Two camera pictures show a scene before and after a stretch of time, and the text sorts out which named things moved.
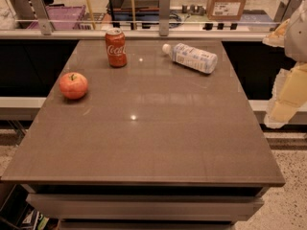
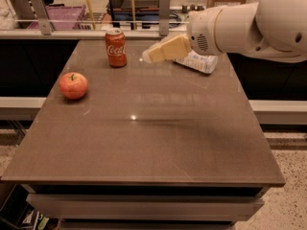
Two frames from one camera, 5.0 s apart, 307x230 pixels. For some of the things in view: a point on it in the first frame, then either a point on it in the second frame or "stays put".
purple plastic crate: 61,17 stays put
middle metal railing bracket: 164,13 stays put
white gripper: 297,35 to 200,33
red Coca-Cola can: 115,40 stays put
